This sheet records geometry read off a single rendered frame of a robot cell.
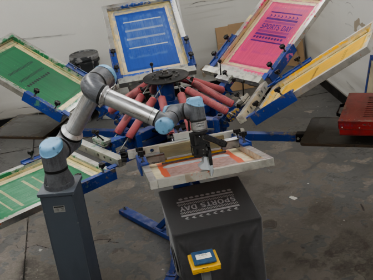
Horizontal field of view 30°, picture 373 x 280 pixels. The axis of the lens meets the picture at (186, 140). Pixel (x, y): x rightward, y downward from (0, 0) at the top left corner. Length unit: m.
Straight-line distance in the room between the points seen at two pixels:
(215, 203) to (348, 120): 0.95
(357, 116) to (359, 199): 1.50
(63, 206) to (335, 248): 2.15
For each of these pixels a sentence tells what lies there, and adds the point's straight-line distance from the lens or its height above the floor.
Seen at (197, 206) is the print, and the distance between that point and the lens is 3.56.
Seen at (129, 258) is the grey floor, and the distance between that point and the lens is 5.05.
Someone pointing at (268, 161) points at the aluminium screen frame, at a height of 1.26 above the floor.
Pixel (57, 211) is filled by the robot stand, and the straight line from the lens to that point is 3.46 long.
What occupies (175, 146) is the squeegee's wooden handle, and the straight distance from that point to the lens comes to 3.73.
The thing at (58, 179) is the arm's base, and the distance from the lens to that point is 3.40.
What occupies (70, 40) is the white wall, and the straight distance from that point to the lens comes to 7.73.
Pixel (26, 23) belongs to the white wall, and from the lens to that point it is 7.69.
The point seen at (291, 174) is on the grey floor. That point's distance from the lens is 5.89.
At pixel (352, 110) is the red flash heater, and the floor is 1.10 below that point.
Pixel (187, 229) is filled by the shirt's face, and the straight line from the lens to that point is 3.38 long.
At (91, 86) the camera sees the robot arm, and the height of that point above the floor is 1.72.
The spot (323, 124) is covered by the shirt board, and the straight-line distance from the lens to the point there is 4.39.
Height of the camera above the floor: 2.65
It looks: 23 degrees down
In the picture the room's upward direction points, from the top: 8 degrees counter-clockwise
